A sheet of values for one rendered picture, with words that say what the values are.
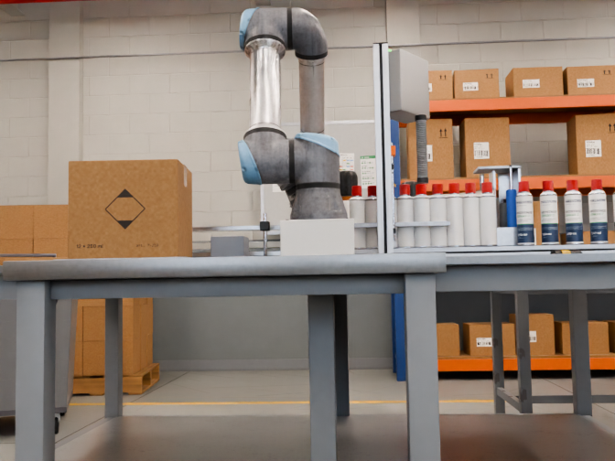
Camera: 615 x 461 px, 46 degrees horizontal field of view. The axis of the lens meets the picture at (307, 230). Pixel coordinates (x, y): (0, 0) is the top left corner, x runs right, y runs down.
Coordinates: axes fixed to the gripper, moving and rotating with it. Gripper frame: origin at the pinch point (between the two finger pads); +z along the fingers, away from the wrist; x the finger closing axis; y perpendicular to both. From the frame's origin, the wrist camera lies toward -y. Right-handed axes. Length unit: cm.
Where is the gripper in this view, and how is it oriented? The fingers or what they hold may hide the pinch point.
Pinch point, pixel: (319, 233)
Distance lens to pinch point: 235.0
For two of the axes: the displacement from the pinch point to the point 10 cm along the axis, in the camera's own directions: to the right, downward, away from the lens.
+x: -8.6, 5.1, 0.3
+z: 5.1, 8.5, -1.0
